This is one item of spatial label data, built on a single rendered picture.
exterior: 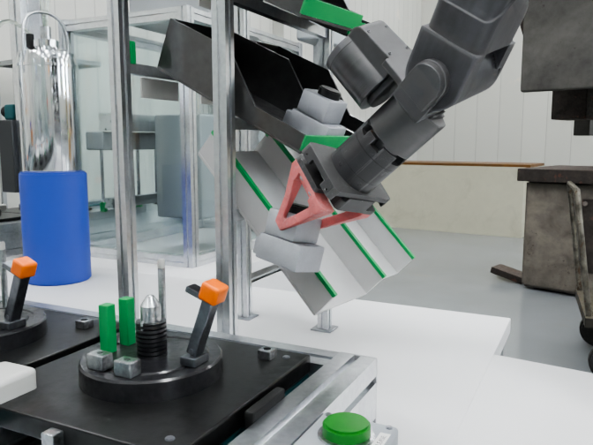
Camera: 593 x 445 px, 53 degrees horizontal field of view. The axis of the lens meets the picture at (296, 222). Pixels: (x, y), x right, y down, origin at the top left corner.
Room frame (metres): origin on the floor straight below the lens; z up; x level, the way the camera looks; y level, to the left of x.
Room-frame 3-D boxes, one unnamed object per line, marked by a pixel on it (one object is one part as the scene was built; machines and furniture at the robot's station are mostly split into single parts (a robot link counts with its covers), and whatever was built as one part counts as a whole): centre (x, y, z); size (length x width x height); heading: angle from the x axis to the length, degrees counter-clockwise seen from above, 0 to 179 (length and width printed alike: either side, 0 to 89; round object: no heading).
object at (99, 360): (0.54, 0.18, 1.00); 0.02 x 0.01 x 0.02; 64
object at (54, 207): (1.47, 0.60, 0.99); 0.16 x 0.16 x 0.27
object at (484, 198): (8.48, -2.05, 0.46); 2.58 x 0.83 x 0.92; 56
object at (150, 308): (0.58, 0.14, 1.04); 0.02 x 0.02 x 0.03
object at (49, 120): (1.47, 0.60, 1.32); 0.14 x 0.14 x 0.38
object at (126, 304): (0.61, 0.18, 1.01); 0.01 x 0.01 x 0.05; 64
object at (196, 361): (0.55, 0.10, 0.99); 0.02 x 0.02 x 0.01; 64
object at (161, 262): (0.64, 0.15, 1.03); 0.01 x 0.01 x 0.08
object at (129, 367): (0.52, 0.15, 1.00); 0.02 x 0.01 x 0.02; 64
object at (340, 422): (0.47, -0.04, 0.96); 0.04 x 0.04 x 0.02
